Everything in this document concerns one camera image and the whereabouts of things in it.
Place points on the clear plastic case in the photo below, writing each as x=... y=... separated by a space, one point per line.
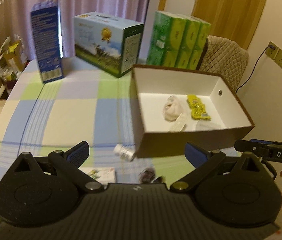
x=207 y=125

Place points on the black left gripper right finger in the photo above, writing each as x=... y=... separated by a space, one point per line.
x=204 y=162

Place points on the tall blue box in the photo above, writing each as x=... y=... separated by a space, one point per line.
x=45 y=27

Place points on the milk carton box with cow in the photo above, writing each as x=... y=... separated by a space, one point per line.
x=108 y=42

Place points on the dark wrapped candy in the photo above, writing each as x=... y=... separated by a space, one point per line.
x=148 y=176

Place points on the white green small box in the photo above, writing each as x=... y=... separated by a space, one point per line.
x=103 y=175

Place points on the beige quilted chair cover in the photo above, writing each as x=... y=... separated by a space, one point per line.
x=225 y=57

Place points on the white bag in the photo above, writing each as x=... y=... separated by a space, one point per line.
x=172 y=109

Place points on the white pill bottle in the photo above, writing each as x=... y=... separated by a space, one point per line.
x=124 y=152

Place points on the brown white cardboard box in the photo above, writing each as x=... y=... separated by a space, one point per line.
x=149 y=90

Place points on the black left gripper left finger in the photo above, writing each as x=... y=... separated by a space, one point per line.
x=67 y=166

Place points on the green tissue pack bundle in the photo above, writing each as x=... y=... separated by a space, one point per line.
x=177 y=40

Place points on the wooden door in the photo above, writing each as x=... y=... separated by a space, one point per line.
x=236 y=20

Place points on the yellow snack packet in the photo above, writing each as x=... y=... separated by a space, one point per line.
x=197 y=107

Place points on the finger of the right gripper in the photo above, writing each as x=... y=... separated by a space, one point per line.
x=258 y=147

